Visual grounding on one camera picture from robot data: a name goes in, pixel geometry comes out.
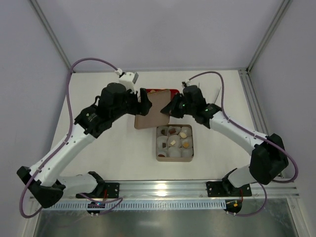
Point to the aluminium rail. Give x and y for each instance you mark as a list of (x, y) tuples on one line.
[(175, 195)]

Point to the gold tin lid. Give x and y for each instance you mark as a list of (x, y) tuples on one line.
[(159, 99)]

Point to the metal tongs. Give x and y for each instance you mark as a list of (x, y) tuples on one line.
[(217, 95)]

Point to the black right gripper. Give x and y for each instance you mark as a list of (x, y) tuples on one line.
[(176, 106)]

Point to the gold tin box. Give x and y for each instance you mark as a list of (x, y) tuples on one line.
[(175, 153)]

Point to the brown leaf chocolate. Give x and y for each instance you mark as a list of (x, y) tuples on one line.
[(186, 145)]

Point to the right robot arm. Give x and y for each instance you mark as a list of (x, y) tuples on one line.
[(266, 157)]

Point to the red tray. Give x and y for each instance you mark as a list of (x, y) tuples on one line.
[(173, 92)]

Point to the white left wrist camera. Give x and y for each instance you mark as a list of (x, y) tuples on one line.
[(129, 80)]

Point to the tan round chocolate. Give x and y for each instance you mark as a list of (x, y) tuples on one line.
[(183, 135)]

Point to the brown cube chocolate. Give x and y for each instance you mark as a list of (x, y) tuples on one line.
[(172, 131)]

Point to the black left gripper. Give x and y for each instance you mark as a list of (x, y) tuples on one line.
[(138, 102)]

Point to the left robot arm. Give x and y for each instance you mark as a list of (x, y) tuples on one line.
[(43, 179)]

